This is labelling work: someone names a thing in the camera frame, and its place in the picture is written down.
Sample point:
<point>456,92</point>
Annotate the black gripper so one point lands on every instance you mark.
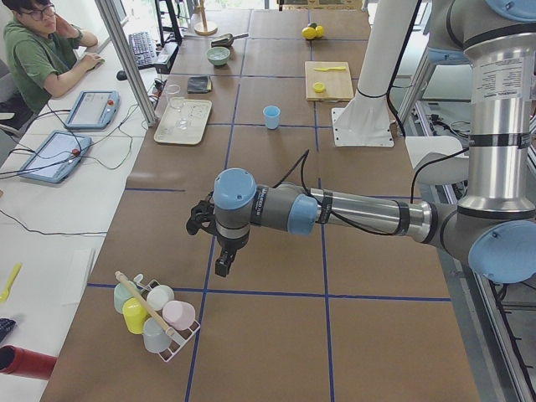
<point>229,244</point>

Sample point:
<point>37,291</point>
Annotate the yellow lemon half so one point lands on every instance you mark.
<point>319,87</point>

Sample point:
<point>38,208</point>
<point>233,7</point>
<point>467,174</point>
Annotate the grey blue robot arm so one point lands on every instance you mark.
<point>491,228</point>

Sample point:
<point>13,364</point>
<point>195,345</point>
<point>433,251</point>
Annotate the pink cup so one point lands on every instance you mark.
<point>179,314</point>

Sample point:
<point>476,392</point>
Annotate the white cup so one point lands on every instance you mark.
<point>159,296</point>

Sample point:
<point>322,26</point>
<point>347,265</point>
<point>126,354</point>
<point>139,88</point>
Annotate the yellow cup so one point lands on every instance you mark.
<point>134,315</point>

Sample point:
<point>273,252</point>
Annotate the grey cup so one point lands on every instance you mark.
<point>154,338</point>

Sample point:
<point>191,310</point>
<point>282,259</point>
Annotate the mint green cup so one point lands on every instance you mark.
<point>120,296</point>

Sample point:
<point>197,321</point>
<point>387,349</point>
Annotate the light blue cup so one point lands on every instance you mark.
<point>271,116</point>

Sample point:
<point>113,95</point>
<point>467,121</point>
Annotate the wooden cup tree stand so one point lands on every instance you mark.
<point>201,25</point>

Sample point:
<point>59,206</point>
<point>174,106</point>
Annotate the cream bear tray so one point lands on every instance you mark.
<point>196,111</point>

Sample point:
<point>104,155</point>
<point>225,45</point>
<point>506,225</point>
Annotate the clear wine glass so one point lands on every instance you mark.
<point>176,102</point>

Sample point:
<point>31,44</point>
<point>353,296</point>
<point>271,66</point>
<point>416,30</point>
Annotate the grey folded cloth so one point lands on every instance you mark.
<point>201,84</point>

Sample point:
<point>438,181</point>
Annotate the upper teach pendant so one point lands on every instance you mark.
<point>93,110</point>

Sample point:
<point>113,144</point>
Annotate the teach pendant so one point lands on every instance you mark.
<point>56,158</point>
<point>93,110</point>

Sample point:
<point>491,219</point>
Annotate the green bowl of ice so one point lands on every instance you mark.
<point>218,56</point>

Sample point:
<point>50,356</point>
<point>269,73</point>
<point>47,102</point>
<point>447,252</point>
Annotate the lower teach pendant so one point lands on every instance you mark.
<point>56,158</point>

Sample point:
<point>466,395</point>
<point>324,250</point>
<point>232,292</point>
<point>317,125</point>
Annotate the wooden cutting board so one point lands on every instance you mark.
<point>338,84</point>

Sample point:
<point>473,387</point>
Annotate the yellow plastic knife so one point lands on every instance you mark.
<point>330,68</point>

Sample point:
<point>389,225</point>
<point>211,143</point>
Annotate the black computer mouse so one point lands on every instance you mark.
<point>121,75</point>

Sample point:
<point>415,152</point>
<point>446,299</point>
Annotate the metal ice scoop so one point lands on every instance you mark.
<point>227,40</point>

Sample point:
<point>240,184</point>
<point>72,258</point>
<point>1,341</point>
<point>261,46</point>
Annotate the black keyboard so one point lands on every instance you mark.
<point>143,48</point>

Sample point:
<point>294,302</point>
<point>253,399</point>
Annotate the yellow spatula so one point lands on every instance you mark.
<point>11,279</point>

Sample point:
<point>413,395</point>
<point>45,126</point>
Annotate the red cylinder bottle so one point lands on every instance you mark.
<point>26,363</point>

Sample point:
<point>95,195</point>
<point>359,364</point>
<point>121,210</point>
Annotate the person in green shirt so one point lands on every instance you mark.
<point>41,47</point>

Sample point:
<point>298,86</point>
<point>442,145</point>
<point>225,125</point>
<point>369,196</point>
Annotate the white wire cup rack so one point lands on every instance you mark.
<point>182,337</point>

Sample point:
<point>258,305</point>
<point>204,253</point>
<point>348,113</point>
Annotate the wooden rack handle rod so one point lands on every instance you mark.
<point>170,331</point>

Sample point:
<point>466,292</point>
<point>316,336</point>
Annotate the aluminium frame post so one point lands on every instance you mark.
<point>113,25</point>

